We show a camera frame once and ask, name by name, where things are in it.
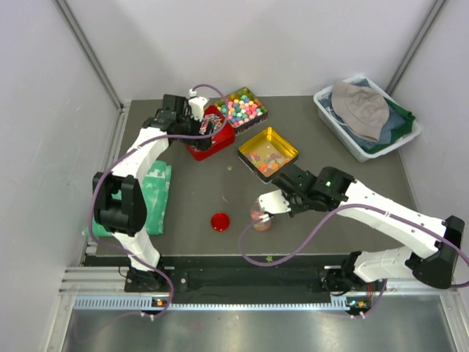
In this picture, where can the green garment in basket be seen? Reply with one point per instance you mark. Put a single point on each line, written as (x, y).
(397, 133)

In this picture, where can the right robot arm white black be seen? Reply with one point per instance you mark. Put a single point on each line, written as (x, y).
(429, 245)

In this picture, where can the red tin with lollipops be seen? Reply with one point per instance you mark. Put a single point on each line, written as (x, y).
(222, 139)

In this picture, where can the white plastic basket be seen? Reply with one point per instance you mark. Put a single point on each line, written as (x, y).
(326, 113)

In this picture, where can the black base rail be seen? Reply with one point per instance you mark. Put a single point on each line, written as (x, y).
(230, 279)

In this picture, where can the green white cloth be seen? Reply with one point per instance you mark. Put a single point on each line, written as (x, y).
(155, 189)

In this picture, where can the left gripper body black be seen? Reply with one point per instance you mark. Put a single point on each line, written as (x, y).
(190, 126)

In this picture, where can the red jar lid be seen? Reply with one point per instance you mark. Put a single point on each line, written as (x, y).
(220, 222)

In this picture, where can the tin with colourful cube candies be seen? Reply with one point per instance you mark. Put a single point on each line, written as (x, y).
(245, 110)

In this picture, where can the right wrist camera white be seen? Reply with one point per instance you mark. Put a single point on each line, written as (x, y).
(274, 203)

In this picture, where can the blue-grey garment in basket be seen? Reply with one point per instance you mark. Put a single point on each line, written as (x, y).
(394, 121)

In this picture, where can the golden tin with star candies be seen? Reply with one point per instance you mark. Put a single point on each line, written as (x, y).
(267, 153)

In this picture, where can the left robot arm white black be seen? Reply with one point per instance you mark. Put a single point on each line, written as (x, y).
(119, 200)

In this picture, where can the beige bucket hat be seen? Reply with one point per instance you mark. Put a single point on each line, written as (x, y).
(362, 109)

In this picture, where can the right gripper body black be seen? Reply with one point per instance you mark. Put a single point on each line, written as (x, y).
(297, 205)

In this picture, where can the clear plastic jar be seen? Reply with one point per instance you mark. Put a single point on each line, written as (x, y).
(262, 219)

